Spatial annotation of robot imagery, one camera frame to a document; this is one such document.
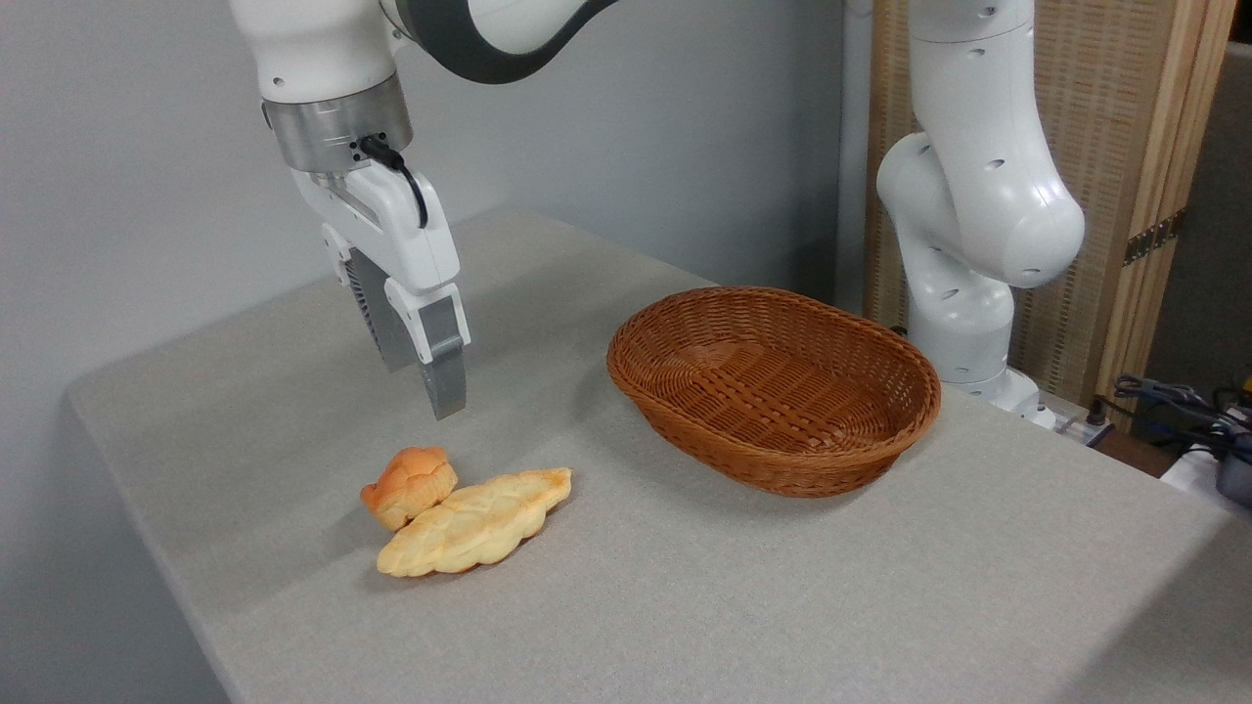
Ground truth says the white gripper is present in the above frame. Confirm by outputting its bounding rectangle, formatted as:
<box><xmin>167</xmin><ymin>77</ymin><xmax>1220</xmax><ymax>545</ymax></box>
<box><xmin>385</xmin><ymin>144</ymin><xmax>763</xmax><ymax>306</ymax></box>
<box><xmin>289</xmin><ymin>160</ymin><xmax>472</xmax><ymax>422</ymax></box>

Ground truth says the round knotted bread roll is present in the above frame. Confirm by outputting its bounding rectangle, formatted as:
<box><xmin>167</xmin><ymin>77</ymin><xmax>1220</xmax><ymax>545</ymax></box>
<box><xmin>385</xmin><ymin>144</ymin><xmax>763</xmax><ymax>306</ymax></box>
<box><xmin>360</xmin><ymin>447</ymin><xmax>459</xmax><ymax>532</ymax></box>

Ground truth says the long flat braided bread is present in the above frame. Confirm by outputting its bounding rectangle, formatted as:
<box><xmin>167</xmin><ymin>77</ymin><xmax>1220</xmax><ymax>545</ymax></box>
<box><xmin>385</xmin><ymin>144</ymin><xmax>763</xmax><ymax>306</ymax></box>
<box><xmin>376</xmin><ymin>468</ymin><xmax>575</xmax><ymax>577</ymax></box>

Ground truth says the grey tablecloth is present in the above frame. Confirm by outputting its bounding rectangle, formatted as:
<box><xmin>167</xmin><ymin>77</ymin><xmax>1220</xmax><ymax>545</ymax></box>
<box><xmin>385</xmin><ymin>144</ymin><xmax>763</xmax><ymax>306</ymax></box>
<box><xmin>67</xmin><ymin>207</ymin><xmax>1252</xmax><ymax>704</ymax></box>

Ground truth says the brown wicker basket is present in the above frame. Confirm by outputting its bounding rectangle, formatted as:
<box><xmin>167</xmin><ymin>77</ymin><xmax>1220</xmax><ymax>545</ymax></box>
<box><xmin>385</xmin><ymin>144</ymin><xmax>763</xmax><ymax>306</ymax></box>
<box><xmin>605</xmin><ymin>286</ymin><xmax>943</xmax><ymax>500</ymax></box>

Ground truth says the white vertical pipe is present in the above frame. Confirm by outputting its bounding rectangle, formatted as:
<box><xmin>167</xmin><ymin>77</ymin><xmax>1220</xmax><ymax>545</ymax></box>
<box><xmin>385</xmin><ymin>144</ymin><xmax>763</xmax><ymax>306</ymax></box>
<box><xmin>829</xmin><ymin>0</ymin><xmax>874</xmax><ymax>316</ymax></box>

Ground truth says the metal screen hinge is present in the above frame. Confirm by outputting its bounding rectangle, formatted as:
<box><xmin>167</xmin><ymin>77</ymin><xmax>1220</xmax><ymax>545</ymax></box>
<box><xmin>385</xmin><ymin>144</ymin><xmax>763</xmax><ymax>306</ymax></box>
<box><xmin>1123</xmin><ymin>208</ymin><xmax>1186</xmax><ymax>267</ymax></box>

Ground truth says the wooden rattan folding screen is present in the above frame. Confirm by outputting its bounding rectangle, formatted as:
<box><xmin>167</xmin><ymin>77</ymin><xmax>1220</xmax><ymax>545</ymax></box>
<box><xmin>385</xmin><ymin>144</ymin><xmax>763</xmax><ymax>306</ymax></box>
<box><xmin>865</xmin><ymin>0</ymin><xmax>1239</xmax><ymax>433</ymax></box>

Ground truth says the white sheet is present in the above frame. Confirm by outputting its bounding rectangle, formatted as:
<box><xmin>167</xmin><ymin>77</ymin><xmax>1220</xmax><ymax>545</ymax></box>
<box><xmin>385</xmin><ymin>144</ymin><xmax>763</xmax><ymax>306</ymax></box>
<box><xmin>1159</xmin><ymin>445</ymin><xmax>1224</xmax><ymax>500</ymax></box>

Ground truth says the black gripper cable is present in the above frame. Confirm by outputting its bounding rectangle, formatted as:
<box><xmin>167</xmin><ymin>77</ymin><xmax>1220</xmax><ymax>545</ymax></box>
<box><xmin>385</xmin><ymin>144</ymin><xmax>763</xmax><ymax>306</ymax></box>
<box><xmin>357</xmin><ymin>135</ymin><xmax>430</xmax><ymax>231</ymax></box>

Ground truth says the black cable bundle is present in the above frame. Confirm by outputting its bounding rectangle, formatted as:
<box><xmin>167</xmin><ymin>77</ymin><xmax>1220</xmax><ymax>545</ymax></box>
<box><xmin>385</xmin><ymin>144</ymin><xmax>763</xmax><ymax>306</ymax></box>
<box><xmin>1111</xmin><ymin>374</ymin><xmax>1252</xmax><ymax>462</ymax></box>

